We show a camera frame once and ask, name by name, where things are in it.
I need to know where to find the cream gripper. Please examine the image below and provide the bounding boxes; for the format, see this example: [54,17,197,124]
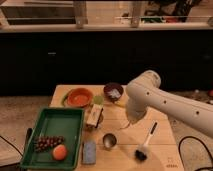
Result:
[127,111,146,124]

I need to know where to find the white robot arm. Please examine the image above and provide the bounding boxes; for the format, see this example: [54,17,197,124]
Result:
[125,70,213,138]

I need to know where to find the small metal cup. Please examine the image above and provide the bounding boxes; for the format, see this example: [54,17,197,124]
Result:
[103,133,117,149]

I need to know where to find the yellow banana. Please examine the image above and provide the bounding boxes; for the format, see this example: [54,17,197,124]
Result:
[113,101,126,108]

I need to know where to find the dark red bowl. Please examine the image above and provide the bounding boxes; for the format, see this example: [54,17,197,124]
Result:
[103,82,124,102]

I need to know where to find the green round lid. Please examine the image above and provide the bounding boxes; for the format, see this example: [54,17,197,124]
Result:
[93,95,104,105]

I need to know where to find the wooden toy block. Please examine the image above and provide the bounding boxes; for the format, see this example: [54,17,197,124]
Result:
[86,104,103,129]

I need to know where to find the black white dish brush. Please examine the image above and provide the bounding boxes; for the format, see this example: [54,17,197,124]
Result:
[135,122,158,162]

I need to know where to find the blue sponge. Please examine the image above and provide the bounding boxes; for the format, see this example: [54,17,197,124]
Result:
[82,140,96,165]

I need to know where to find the orange bowl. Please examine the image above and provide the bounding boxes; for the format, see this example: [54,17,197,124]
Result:
[67,88,93,107]

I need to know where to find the green plastic tray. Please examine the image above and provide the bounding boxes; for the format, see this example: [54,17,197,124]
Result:
[20,108,84,171]

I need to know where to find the green plate under bowl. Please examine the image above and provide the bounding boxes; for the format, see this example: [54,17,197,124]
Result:
[61,89,73,107]

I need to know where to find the orange fruit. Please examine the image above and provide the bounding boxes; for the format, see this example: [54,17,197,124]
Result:
[52,144,67,161]

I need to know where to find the dark red grape bunch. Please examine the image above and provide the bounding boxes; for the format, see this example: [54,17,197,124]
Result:
[34,136,65,152]

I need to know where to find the black cable right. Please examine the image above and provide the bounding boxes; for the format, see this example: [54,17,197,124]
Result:
[177,135,213,171]

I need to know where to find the black cable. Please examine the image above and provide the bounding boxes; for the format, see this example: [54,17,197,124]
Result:
[0,127,33,169]
[177,135,213,171]

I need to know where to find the black cable left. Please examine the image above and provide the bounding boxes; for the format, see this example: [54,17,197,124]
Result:
[0,127,33,169]

